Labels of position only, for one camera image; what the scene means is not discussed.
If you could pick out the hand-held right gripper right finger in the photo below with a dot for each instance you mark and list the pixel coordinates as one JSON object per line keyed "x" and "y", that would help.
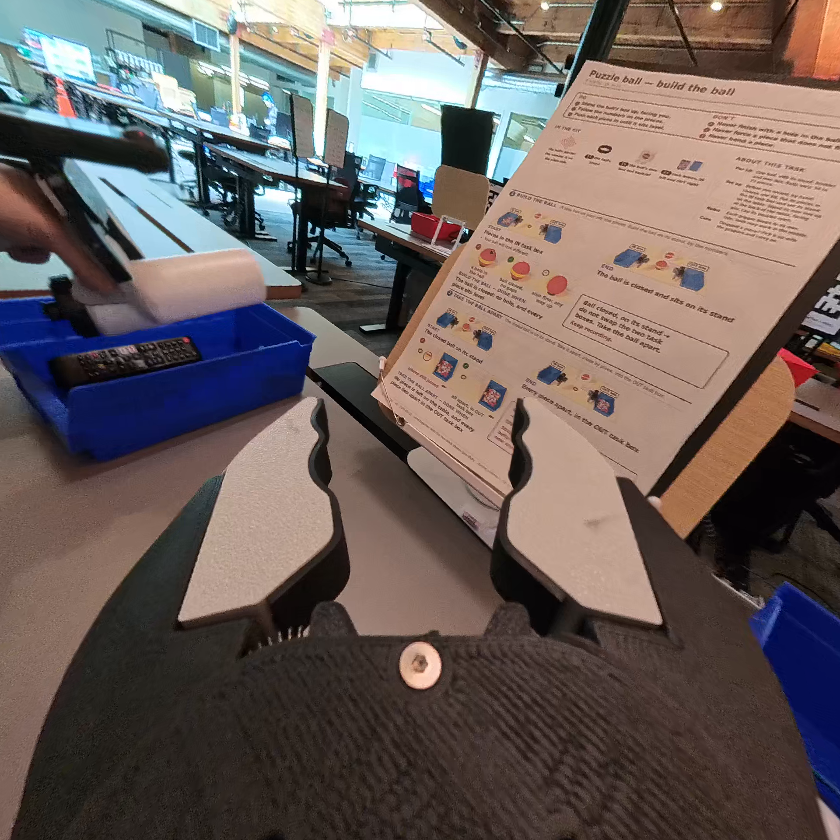
{"x": 577, "y": 525}

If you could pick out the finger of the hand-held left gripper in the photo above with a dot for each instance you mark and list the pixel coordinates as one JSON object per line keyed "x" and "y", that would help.
{"x": 98, "y": 216}

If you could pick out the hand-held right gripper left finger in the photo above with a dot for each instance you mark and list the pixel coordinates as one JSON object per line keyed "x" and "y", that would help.
{"x": 262, "y": 518}

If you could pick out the white bottle with black cap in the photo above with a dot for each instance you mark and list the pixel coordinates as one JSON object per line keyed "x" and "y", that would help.
{"x": 197, "y": 289}

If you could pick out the blue plastic bin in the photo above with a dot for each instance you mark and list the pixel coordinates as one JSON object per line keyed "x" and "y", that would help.
{"x": 807, "y": 656}
{"x": 164, "y": 407}

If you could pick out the person's left hand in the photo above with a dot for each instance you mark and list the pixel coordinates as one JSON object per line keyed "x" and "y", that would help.
{"x": 33, "y": 223}

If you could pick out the black remote control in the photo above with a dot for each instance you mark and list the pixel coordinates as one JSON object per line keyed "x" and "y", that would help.
{"x": 124, "y": 361}

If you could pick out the black flat pad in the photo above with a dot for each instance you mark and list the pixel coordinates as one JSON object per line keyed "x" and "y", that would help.
{"x": 354, "y": 394}

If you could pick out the printed instruction sheet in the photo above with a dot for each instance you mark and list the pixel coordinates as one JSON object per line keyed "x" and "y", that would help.
{"x": 656, "y": 262}
{"x": 722, "y": 446}

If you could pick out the dark wooden desk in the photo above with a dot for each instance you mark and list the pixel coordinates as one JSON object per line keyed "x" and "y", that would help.
{"x": 275, "y": 167}

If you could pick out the black office chair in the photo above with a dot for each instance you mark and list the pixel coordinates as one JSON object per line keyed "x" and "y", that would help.
{"x": 331, "y": 210}

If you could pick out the light wooden desk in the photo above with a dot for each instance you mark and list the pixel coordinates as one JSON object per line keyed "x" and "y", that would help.
{"x": 394, "y": 236}

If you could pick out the red plastic bin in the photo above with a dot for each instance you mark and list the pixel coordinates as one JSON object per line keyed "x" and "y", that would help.
{"x": 433, "y": 226}

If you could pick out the beige wooden panel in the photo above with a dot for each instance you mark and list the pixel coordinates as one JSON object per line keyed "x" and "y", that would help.
{"x": 459, "y": 197}

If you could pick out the black upright panel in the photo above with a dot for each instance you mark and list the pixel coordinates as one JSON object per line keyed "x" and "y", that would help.
{"x": 466, "y": 138}

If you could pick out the black metal pole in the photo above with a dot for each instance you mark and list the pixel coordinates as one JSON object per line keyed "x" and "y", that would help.
{"x": 594, "y": 39}

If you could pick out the wall display screen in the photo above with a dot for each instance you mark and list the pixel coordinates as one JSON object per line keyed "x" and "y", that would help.
{"x": 65, "y": 56}

